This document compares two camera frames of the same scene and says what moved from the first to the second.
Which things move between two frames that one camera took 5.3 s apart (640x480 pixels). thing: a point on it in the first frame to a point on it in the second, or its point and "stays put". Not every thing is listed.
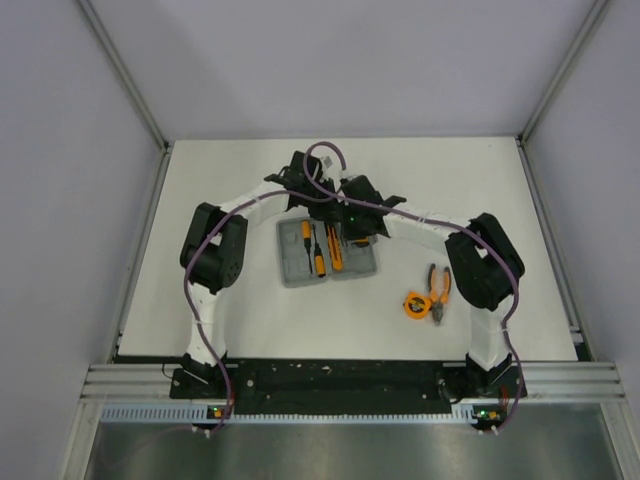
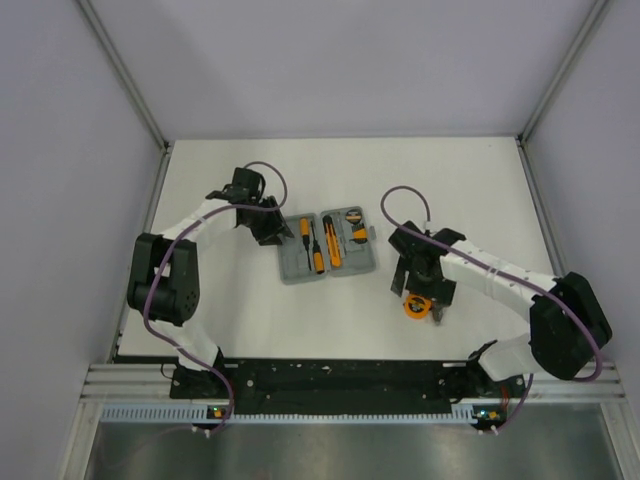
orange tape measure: [417, 305] stays put
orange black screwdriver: [306, 236] stays put
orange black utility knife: [335, 247] stays put
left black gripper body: [319, 209] to [256, 219]
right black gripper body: [351, 225] to [418, 283]
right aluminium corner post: [593, 15] stays put
